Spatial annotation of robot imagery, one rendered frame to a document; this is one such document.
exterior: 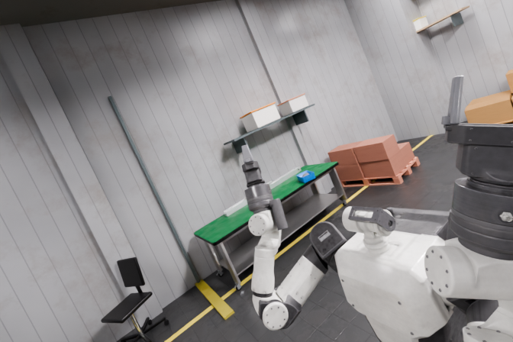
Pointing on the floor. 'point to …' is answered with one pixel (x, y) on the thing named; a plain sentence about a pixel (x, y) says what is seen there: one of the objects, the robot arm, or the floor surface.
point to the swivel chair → (128, 269)
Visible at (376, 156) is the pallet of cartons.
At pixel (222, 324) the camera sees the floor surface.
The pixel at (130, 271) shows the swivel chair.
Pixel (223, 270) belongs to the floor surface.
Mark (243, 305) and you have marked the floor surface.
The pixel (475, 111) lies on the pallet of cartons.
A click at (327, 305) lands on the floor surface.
